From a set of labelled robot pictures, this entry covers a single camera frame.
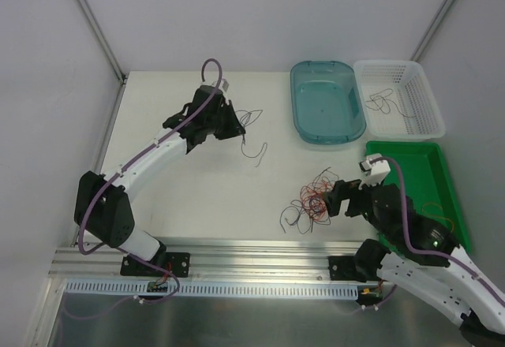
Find orange purple black wires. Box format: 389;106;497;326
279;166;343;236

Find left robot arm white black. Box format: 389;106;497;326
74;84;245;275

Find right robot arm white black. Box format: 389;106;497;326
322;180;504;346

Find green plastic tray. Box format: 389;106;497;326
366;141;473;252

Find teal transparent plastic bin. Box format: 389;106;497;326
290;61;366;145

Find white perforated plastic basket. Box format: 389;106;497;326
353;59;446;141

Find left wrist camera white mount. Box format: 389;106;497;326
201;79;230;97

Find orange wire in green tray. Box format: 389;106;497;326
421;202;458;233

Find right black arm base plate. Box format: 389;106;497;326
327;256;380;282

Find black wire in basket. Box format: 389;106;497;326
365;88;417;119

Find white slotted cable duct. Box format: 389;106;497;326
65;279;359;300

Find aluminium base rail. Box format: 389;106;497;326
49;237;361;284

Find left aluminium frame post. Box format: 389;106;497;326
75;0;127;84

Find aluminium frame post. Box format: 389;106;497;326
75;0;127;84
410;0;458;62

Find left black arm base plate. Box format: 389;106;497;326
120;252;191;278

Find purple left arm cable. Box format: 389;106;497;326
76;58;225;256

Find right aluminium frame post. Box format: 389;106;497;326
410;0;458;62

